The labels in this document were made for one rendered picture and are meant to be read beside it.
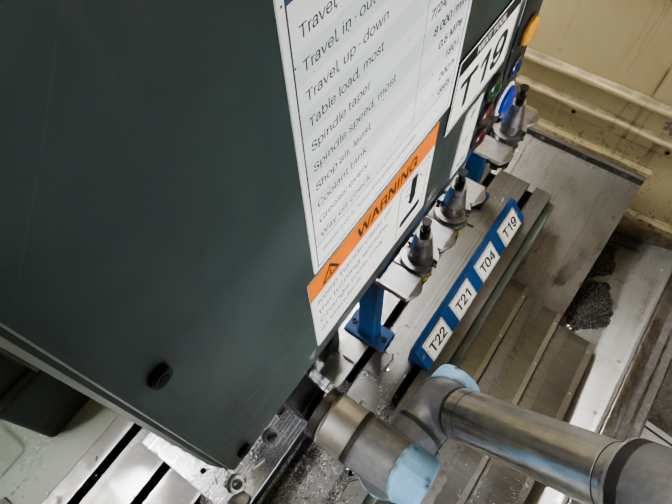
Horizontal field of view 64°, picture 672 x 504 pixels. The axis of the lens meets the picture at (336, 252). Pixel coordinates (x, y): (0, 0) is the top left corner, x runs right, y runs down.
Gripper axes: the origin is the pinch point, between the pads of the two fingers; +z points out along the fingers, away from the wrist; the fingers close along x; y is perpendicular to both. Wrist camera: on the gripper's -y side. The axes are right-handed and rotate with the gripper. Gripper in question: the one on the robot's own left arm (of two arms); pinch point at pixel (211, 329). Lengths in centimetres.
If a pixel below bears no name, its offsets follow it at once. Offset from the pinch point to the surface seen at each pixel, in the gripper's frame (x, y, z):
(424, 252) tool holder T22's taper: 29.5, 3.6, -17.6
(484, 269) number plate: 51, 36, -25
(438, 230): 37.1, 8.2, -16.6
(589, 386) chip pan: 52, 63, -60
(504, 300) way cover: 58, 57, -32
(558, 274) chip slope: 73, 57, -40
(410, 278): 26.6, 8.2, -17.4
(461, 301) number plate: 41, 36, -25
